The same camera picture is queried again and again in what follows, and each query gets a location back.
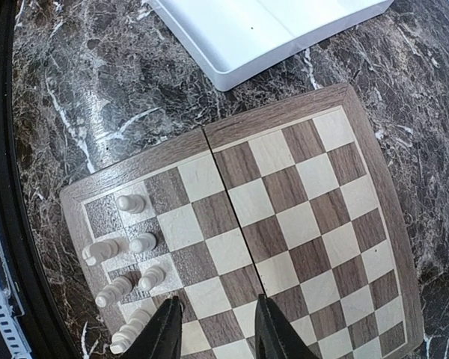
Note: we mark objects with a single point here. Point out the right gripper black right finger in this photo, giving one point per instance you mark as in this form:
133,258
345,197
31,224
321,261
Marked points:
275,337

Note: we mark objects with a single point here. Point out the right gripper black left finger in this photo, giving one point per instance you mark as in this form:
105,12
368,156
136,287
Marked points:
162,336

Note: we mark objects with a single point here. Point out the wooden chess board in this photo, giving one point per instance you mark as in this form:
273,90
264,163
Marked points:
292,200

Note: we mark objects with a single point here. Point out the white plastic divided tray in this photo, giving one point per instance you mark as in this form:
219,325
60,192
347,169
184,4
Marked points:
232,41

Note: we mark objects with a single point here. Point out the white slotted cable duct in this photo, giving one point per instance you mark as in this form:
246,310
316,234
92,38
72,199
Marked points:
11,332

